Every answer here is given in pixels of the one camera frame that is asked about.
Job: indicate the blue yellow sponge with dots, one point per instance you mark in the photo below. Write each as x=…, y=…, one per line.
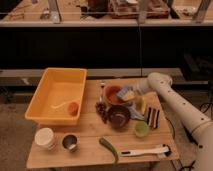
x=123, y=91

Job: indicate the bunch of dark grapes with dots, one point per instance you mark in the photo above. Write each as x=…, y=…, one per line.
x=101, y=109

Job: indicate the green pepper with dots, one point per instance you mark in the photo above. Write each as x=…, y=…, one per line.
x=104, y=142

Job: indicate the white paper cup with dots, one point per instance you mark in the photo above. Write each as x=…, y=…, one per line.
x=45, y=138

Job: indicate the small metal cup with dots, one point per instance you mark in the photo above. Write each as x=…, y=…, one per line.
x=70, y=142

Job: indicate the yellow plastic bin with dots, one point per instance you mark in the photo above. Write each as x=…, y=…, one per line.
x=57, y=85

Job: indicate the striped cloth block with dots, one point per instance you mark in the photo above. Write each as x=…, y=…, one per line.
x=152, y=117

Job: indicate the green cup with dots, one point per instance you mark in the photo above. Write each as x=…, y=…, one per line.
x=141, y=129

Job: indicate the dark purple bowl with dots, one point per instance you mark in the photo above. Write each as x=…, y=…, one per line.
x=118, y=116

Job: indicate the white spoon in bin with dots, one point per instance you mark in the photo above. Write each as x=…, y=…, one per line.
x=61, y=105

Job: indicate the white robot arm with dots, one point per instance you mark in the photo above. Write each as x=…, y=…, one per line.
x=197, y=123

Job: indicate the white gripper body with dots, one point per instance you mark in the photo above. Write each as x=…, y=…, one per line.
x=141, y=87

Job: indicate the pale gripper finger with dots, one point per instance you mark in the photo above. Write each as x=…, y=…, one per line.
x=130, y=95

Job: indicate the red bowl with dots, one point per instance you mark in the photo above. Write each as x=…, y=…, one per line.
x=110, y=95

